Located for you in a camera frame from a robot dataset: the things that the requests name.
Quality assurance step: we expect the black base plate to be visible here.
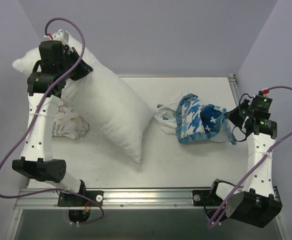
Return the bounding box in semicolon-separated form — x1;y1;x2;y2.
191;189;221;207
57;190;104;207

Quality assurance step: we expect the right aluminium side rail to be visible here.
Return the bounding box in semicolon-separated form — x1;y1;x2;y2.
228;74;240;105

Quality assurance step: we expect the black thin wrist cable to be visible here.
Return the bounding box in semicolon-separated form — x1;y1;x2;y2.
232;93;253;142

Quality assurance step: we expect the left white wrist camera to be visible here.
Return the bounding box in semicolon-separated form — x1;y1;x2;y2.
44;29;69;44

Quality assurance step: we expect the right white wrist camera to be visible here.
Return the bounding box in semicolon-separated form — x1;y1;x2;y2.
258;88;270;97

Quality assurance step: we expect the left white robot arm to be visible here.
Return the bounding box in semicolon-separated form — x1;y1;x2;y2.
12;40;93;206

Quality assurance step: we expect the blue white plush pillowcase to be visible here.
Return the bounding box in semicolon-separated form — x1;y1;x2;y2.
153;92;237;145

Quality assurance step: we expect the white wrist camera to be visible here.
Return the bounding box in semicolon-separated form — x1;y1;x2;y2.
258;88;270;97
44;29;69;44

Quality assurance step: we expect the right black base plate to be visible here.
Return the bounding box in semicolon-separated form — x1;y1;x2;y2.
191;189;221;207

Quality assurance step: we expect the aluminium mounting rail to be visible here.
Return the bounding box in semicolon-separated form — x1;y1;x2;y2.
15;186;283;210

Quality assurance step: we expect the animal print white pillow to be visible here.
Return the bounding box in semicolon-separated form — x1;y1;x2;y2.
51;100;90;141

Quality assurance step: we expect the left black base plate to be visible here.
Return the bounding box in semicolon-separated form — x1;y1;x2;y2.
57;190;104;207

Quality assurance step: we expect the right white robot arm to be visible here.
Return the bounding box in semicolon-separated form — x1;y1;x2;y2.
207;91;283;229

